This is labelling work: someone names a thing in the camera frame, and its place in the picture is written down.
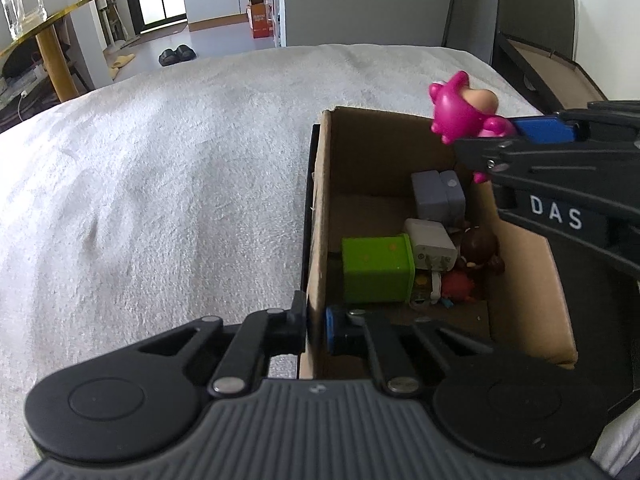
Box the red toy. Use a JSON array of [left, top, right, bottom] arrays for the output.
[[440, 270, 478, 305]]

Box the green cube toy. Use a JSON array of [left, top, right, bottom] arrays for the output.
[[341, 233, 416, 304]]

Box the white fluffy blanket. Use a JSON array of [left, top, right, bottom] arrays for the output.
[[0, 42, 640, 480]]

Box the beige slipper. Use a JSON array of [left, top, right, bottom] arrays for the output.
[[107, 52, 137, 81]]

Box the white charger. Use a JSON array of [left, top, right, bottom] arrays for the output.
[[404, 217, 458, 273]]

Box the orange cardboard box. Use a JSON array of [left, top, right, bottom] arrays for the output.
[[245, 0, 275, 40]]

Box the grey power adapter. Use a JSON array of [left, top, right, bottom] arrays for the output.
[[411, 170, 467, 224]]

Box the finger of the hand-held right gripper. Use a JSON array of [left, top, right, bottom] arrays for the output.
[[511, 101, 640, 146], [452, 136, 640, 196]]

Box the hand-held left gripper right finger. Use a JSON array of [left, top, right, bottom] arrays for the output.
[[325, 305, 501, 395]]

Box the round table with gold rim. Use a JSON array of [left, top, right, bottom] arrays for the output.
[[0, 0, 118, 103]]

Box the clear glass jar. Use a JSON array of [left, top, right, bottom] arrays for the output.
[[1, 0, 48, 41]]

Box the black tray with brown base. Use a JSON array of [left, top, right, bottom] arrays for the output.
[[492, 30, 608, 113]]

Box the small yellow toy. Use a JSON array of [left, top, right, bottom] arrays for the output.
[[411, 271, 433, 308]]

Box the brown cardboard box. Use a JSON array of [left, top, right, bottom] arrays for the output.
[[298, 106, 578, 381]]

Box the brown toy figure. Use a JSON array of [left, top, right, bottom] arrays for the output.
[[457, 225, 506, 276]]

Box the grey padded headboard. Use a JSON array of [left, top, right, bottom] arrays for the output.
[[442, 0, 576, 76]]

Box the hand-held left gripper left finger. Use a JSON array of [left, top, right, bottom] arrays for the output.
[[135, 290, 308, 396]]

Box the pink toy figure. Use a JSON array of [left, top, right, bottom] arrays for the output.
[[428, 71, 518, 184]]

